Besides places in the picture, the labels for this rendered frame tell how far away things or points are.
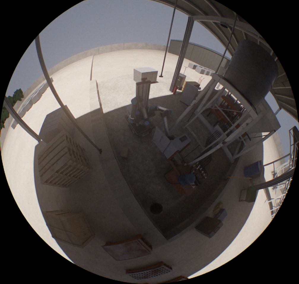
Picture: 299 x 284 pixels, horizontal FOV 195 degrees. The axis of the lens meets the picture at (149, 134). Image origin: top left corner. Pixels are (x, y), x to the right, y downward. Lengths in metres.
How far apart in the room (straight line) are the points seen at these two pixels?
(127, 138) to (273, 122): 5.26
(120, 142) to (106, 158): 0.79
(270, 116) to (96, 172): 5.59
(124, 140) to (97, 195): 1.93
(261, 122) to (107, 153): 5.25
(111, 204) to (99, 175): 0.81
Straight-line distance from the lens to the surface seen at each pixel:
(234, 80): 1.48
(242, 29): 4.34
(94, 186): 2.57
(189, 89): 4.50
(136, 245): 2.63
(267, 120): 4.02
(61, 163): 1.93
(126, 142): 2.91
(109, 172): 2.40
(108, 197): 2.44
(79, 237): 2.63
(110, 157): 2.49
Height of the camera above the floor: 2.61
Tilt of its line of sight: 59 degrees down
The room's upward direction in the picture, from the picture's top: 11 degrees clockwise
